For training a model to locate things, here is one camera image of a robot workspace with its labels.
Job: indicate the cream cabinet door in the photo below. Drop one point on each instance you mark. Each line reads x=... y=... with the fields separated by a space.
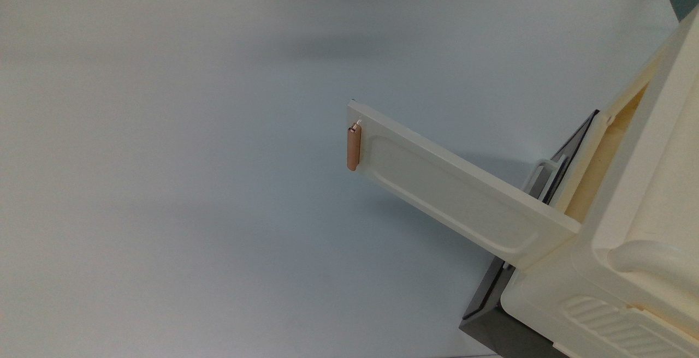
x=453 y=189

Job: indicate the cream plastic cabinet body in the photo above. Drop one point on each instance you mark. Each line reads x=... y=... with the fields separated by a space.
x=644 y=249

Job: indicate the dark gray base drawer unit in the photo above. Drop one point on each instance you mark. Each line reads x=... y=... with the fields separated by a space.
x=486 y=330

